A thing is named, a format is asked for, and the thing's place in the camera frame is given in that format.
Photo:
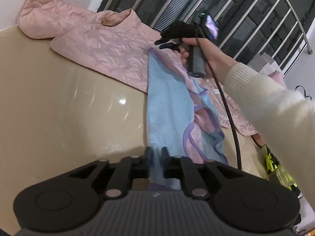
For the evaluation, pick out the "pink quilted jacket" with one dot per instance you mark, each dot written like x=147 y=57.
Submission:
x=115 y=44

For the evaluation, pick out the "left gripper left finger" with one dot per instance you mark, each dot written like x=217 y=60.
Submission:
x=122 y=174

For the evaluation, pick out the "neon yellow black gloves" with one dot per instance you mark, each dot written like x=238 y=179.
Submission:
x=277 y=173

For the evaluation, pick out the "pink pouch bag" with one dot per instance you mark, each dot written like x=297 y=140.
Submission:
x=278 y=78

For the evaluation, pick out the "person's right hand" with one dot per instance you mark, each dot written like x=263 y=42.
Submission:
x=217 y=61

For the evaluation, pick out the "pink blue purple garment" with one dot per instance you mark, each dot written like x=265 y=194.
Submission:
x=180 y=116

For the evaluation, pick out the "cream sweater right forearm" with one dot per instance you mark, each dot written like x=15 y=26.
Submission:
x=283 y=118

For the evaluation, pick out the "stack of white boxes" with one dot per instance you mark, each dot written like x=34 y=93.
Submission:
x=264 y=64

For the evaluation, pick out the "pink storage box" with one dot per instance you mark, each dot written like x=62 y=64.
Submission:
x=258 y=140

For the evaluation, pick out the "black handbag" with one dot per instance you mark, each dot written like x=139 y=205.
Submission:
x=302 y=90

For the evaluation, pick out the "steel window guard bars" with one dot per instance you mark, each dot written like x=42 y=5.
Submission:
x=246 y=27

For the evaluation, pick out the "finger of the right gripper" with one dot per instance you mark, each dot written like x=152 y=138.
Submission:
x=171 y=46
x=162 y=40

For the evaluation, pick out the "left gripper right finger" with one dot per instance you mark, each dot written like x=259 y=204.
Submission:
x=183 y=169

